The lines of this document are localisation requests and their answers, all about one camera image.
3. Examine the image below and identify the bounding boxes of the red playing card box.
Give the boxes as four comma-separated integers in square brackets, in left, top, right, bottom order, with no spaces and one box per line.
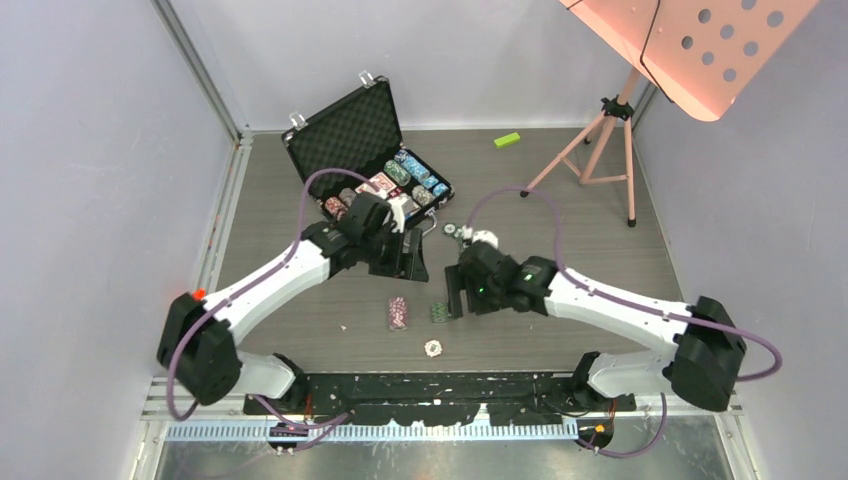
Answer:
[355,172,398,198]

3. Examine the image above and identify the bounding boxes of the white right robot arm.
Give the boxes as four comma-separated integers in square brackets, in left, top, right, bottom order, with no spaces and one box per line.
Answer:
[445,226,747,412]

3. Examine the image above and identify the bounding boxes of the green block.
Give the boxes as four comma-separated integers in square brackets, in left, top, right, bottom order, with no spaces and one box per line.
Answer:
[493,132,521,149]

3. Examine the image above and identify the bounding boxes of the grey chip row in case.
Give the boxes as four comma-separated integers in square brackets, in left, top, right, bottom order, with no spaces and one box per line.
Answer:
[412,185,435,207]

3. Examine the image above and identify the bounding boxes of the purple white chip roll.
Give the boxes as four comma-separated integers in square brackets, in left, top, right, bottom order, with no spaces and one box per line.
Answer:
[387,297,408,332]

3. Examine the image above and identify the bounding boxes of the red chip row in case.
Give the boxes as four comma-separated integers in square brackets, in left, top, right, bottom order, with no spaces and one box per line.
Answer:
[323,197,348,220]

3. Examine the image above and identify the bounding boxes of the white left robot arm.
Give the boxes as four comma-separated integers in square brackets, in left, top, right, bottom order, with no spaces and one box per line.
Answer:
[156,193,429,414]

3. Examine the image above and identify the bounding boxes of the blue chip row in case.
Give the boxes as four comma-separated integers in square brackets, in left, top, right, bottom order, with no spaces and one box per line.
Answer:
[394,149,450,197]

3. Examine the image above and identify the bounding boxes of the pink tripod stand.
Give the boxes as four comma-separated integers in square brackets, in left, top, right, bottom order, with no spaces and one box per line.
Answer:
[519,67,641,228]

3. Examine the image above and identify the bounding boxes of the green chip stack lying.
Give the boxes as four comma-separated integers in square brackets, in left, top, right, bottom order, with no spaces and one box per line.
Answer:
[430,302,451,323]

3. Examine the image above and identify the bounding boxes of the green chip row in case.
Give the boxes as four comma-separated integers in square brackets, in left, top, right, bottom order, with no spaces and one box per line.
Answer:
[383,160,411,186]

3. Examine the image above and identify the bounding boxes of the pink perforated panel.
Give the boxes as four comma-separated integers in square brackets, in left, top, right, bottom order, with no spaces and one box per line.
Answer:
[564,0,818,122]

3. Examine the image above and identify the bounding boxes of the black poker set case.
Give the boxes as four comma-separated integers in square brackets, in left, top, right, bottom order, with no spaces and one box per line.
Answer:
[281,72,455,226]

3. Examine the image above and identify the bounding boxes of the blue-orange chip row in case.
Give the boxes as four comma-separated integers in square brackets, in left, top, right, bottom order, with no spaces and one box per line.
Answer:
[338,188,358,207]

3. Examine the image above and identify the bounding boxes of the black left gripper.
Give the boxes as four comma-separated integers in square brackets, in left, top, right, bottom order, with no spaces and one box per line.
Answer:
[359,224,427,281]

